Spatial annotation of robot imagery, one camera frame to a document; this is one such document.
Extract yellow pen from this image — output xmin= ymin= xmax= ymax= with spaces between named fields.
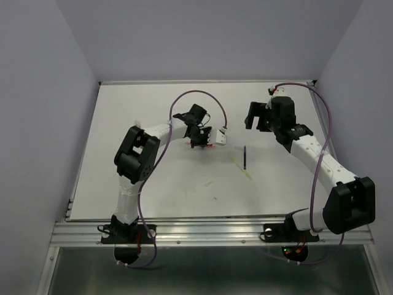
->
xmin=230 ymin=156 xmax=253 ymax=181

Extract aluminium mounting rail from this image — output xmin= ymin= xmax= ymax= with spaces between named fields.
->
xmin=50 ymin=218 xmax=376 ymax=246

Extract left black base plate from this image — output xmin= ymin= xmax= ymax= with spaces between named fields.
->
xmin=97 ymin=224 xmax=153 ymax=245

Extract orange pen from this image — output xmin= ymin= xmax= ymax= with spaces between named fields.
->
xmin=185 ymin=142 xmax=216 ymax=149

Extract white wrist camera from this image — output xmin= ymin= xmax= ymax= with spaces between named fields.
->
xmin=208 ymin=129 xmax=227 ymax=146
xmin=268 ymin=86 xmax=287 ymax=98

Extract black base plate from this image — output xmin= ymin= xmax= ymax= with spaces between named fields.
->
xmin=97 ymin=224 xmax=153 ymax=245
xmin=259 ymin=223 xmax=320 ymax=243

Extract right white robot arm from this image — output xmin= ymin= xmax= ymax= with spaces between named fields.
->
xmin=244 ymin=96 xmax=376 ymax=240

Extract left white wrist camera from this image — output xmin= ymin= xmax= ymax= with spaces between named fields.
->
xmin=208 ymin=129 xmax=227 ymax=146

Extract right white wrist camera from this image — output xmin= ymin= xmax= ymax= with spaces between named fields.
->
xmin=268 ymin=86 xmax=287 ymax=98

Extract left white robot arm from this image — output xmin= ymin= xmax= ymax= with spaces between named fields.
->
xmin=103 ymin=104 xmax=212 ymax=242

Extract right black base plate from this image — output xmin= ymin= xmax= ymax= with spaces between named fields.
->
xmin=259 ymin=223 xmax=320 ymax=243

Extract purple pen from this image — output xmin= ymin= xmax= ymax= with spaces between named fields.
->
xmin=243 ymin=145 xmax=247 ymax=170

